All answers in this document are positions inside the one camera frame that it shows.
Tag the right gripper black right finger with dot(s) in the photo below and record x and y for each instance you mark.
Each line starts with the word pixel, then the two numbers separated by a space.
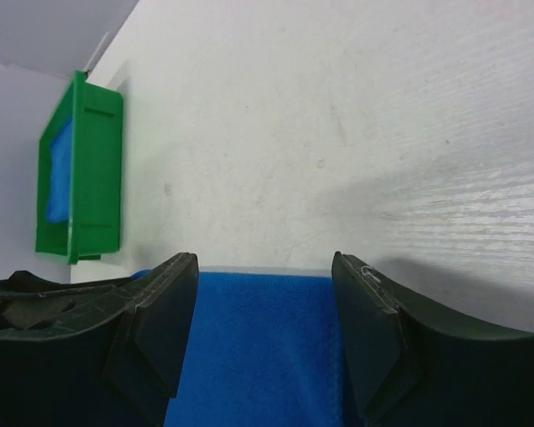
pixel 411 361

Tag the folded blue towel stack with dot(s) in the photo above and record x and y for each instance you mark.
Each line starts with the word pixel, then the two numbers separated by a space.
pixel 57 208

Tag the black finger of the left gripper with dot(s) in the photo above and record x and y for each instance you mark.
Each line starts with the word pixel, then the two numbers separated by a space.
pixel 30 302

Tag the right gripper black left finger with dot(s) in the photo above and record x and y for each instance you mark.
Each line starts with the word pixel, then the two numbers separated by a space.
pixel 114 361

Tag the green plastic tray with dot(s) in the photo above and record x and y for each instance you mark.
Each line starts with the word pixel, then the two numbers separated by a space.
pixel 94 224

